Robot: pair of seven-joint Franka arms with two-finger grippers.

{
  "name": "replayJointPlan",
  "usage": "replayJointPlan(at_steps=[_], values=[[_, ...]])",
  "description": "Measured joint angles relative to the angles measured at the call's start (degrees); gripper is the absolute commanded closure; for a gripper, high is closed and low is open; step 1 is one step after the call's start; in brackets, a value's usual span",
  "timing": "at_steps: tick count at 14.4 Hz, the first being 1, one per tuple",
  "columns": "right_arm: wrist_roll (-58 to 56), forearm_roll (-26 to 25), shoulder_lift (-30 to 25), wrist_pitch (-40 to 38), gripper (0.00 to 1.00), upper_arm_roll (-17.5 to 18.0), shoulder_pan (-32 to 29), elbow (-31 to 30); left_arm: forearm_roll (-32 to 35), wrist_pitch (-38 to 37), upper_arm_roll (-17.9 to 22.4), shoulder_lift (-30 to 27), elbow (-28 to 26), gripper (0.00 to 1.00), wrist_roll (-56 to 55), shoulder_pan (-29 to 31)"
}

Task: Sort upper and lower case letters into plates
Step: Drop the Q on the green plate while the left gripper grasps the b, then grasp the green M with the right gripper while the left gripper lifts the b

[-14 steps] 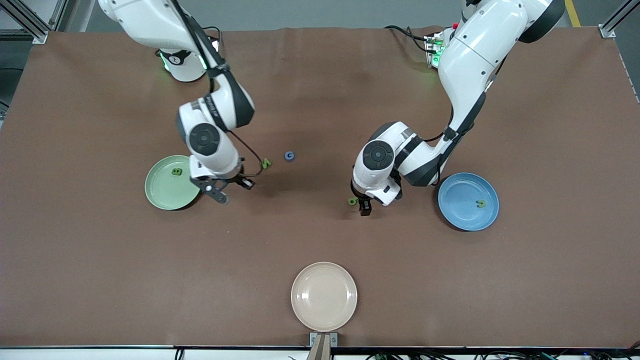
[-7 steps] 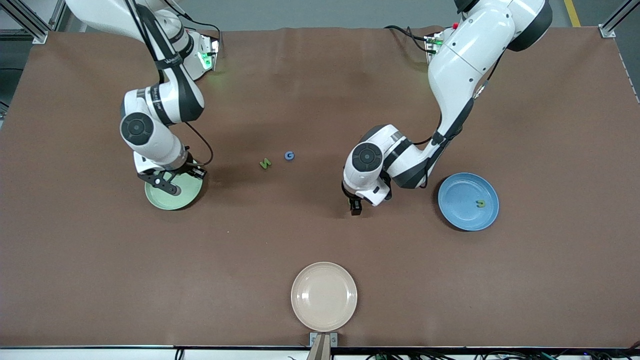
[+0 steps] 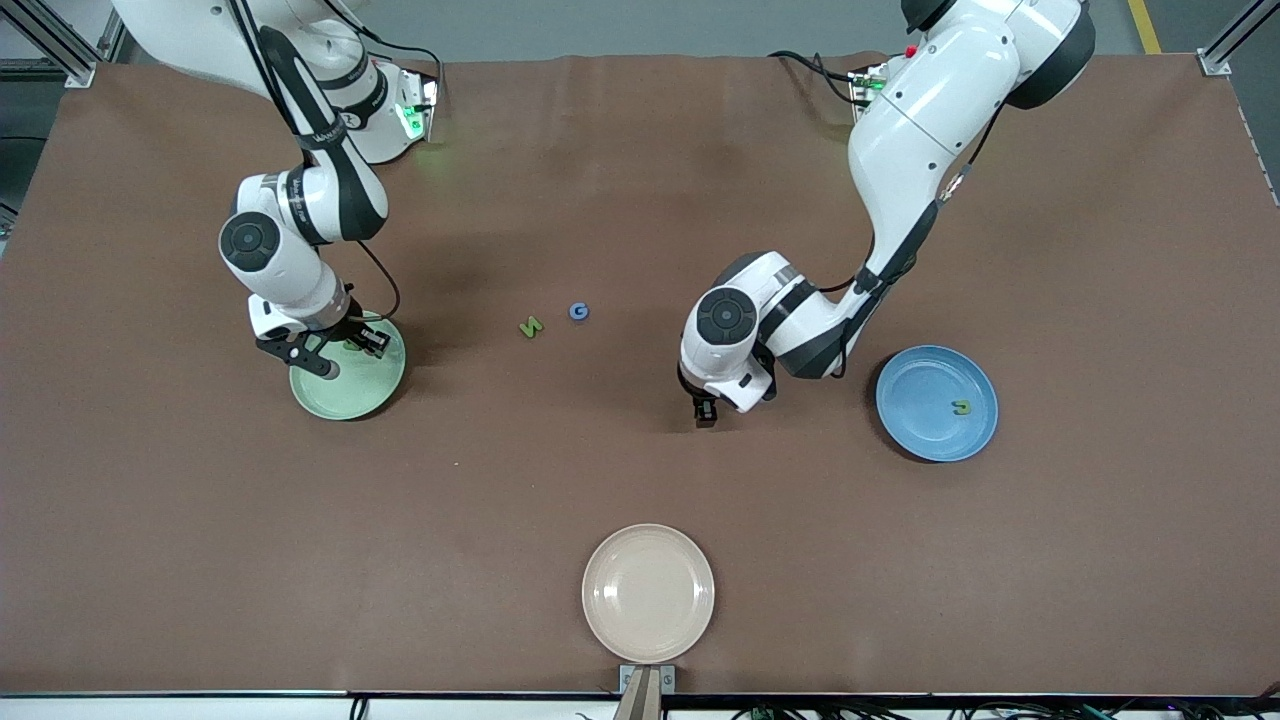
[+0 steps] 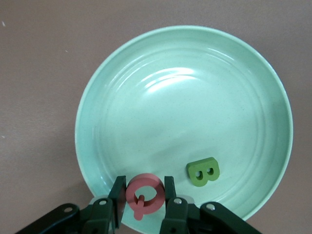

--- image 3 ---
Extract white table edge strip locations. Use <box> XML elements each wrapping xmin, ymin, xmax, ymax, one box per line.
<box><xmin>0</xmin><ymin>690</ymin><xmax>1280</xmax><ymax>720</ymax></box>

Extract black arm base cable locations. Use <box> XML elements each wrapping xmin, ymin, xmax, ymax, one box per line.
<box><xmin>768</xmin><ymin>50</ymin><xmax>863</xmax><ymax>106</ymax></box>
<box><xmin>345</xmin><ymin>25</ymin><xmax>446</xmax><ymax>101</ymax></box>

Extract beige plate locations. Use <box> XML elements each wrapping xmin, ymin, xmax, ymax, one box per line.
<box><xmin>581</xmin><ymin>523</ymin><xmax>717</xmax><ymax>665</ymax></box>

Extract light green plate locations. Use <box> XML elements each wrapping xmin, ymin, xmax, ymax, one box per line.
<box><xmin>289</xmin><ymin>309</ymin><xmax>408</xmax><ymax>422</ymax></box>

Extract brown table cover mat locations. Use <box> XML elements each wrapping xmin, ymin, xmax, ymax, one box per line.
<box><xmin>0</xmin><ymin>52</ymin><xmax>1280</xmax><ymax>696</ymax></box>

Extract aluminium frame profile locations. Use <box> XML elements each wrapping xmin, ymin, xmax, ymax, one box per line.
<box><xmin>1198</xmin><ymin>0</ymin><xmax>1280</xmax><ymax>79</ymax></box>
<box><xmin>0</xmin><ymin>0</ymin><xmax>126</xmax><ymax>89</ymax></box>

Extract grey arm base connector box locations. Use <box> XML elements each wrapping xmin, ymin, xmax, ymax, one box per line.
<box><xmin>393</xmin><ymin>68</ymin><xmax>441</xmax><ymax>143</ymax></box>
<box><xmin>848</xmin><ymin>65</ymin><xmax>893</xmax><ymax>109</ymax></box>

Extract metal camera post bracket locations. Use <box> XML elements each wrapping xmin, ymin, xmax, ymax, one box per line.
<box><xmin>612</xmin><ymin>664</ymin><xmax>677</xmax><ymax>720</ymax></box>

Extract blue plate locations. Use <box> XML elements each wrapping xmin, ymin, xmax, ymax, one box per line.
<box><xmin>875</xmin><ymin>345</ymin><xmax>1000</xmax><ymax>464</ymax></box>

